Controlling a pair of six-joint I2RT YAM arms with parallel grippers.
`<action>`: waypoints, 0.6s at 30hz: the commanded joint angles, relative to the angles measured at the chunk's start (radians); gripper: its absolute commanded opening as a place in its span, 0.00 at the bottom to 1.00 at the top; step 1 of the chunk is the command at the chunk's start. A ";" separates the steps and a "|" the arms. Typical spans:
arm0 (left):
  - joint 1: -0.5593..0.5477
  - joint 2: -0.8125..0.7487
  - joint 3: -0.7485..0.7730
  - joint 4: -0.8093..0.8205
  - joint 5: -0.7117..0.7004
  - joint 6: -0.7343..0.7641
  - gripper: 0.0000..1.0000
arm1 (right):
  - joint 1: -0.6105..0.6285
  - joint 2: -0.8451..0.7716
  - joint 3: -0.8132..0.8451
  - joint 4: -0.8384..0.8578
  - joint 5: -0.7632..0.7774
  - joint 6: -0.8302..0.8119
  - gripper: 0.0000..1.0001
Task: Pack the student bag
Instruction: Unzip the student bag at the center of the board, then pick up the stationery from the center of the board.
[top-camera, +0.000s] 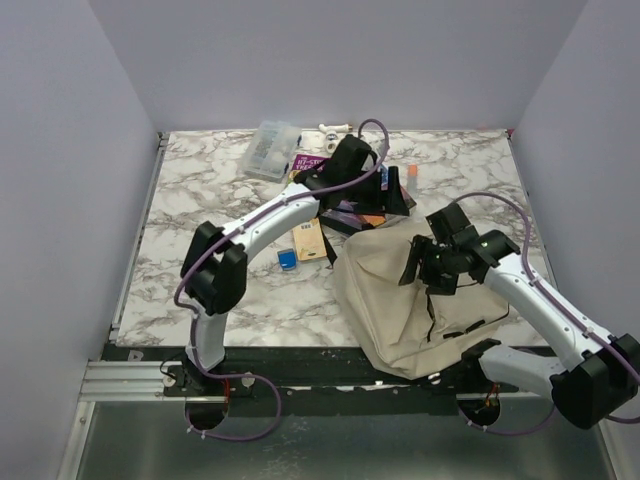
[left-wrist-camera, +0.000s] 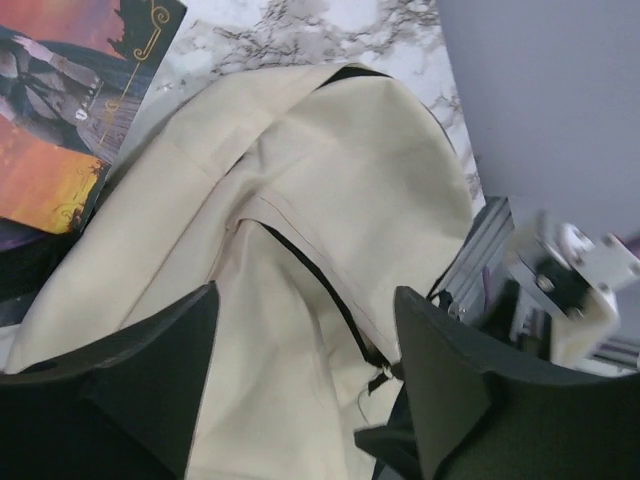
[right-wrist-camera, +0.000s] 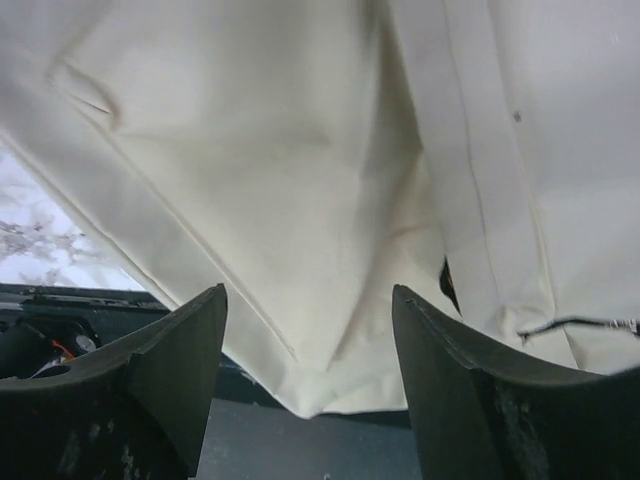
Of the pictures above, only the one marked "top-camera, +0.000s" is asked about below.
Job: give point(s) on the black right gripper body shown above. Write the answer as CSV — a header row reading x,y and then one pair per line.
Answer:
x,y
437,267

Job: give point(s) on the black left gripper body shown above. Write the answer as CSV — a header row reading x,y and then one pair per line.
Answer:
x,y
347,194

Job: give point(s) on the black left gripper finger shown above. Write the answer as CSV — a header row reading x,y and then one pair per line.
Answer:
x,y
394,201
368,196

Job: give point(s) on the orange rocket sharpener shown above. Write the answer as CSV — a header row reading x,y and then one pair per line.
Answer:
x,y
412,180

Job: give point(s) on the banana eraser card pack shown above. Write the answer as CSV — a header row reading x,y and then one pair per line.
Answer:
x,y
308,241

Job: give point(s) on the beige canvas student backpack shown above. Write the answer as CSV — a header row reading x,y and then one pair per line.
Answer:
x,y
404,330

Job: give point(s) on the blue pencil sharpener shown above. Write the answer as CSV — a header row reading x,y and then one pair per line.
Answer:
x,y
287,259

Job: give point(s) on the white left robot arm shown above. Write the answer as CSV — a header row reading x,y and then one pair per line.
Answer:
x,y
215,270

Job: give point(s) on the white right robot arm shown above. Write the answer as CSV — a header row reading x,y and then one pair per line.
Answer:
x,y
592,372

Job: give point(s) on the Jane Eyre book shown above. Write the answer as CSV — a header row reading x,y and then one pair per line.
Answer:
x,y
344,220

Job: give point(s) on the white pipe fitting toy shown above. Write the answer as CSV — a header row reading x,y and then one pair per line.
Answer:
x,y
331,135

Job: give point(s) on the purple treehouse book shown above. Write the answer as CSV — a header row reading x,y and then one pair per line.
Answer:
x,y
305,166

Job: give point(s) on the clear plastic organizer box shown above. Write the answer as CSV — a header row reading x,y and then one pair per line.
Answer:
x,y
271,150

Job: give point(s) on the aluminium rail frame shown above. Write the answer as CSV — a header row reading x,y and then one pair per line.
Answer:
x,y
122,381

